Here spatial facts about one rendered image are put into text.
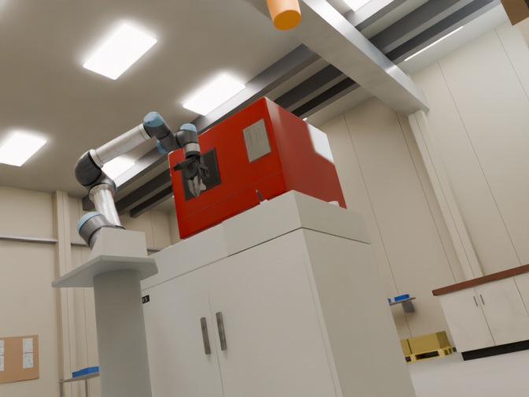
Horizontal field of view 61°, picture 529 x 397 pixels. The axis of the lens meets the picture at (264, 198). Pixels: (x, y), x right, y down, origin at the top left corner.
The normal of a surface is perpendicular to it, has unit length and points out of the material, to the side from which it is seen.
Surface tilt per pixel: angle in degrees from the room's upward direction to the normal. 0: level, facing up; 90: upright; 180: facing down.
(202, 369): 90
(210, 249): 90
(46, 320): 90
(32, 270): 90
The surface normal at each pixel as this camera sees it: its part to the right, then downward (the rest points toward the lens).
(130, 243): 0.76, -0.37
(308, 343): -0.58, -0.18
